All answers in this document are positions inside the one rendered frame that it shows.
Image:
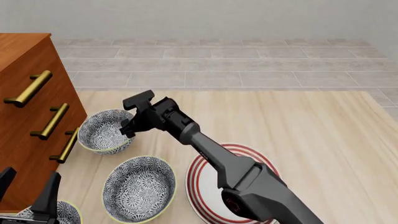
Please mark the wooden cabinet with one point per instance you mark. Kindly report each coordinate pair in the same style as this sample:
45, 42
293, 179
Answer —
18, 58

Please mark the patterned black white bowl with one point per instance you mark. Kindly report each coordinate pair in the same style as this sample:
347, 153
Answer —
68, 213
140, 186
99, 133

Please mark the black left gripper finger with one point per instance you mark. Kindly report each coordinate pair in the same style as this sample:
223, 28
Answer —
48, 200
6, 179

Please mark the white plate with red rings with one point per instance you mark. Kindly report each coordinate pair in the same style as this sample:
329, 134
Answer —
203, 186

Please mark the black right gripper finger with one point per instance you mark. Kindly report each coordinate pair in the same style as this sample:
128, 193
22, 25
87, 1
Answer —
128, 129

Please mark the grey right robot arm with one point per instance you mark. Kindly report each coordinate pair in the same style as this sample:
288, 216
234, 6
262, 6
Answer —
217, 154

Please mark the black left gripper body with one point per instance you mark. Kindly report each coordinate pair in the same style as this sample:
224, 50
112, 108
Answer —
34, 221

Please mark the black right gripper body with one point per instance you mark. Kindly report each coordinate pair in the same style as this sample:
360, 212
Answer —
144, 121

